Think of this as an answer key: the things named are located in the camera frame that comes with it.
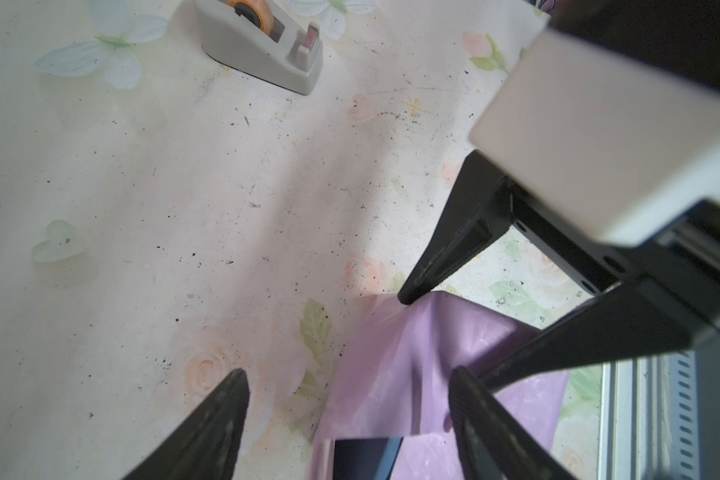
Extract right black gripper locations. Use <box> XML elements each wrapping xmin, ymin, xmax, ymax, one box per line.
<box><xmin>480</xmin><ymin>185</ymin><xmax>720</xmax><ymax>479</ymax></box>

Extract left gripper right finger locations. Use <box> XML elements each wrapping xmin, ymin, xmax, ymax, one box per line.
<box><xmin>448</xmin><ymin>367</ymin><xmax>574</xmax><ymax>480</ymax></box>

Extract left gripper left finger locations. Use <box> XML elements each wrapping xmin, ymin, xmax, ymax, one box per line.
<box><xmin>124</xmin><ymin>368</ymin><xmax>250</xmax><ymax>480</ymax></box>

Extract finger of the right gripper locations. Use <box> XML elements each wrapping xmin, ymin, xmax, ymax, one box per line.
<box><xmin>397</xmin><ymin>150</ymin><xmax>512</xmax><ymax>305</ymax></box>

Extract pink wrapping paper sheet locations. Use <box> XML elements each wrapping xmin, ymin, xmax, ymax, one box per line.
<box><xmin>307</xmin><ymin>291</ymin><xmax>568</xmax><ymax>479</ymax></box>

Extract dark blue gift box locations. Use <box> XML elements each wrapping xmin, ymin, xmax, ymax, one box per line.
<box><xmin>332</xmin><ymin>437</ymin><xmax>403</xmax><ymax>480</ymax></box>

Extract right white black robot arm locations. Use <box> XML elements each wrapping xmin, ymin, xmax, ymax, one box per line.
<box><xmin>398</xmin><ymin>1</ymin><xmax>720</xmax><ymax>479</ymax></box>

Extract grey tape dispenser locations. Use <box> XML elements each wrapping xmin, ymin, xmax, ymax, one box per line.
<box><xmin>194</xmin><ymin>0</ymin><xmax>323</xmax><ymax>95</ymax></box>

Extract aluminium front rail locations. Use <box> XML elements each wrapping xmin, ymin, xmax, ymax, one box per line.
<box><xmin>597</xmin><ymin>351</ymin><xmax>701</xmax><ymax>480</ymax></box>

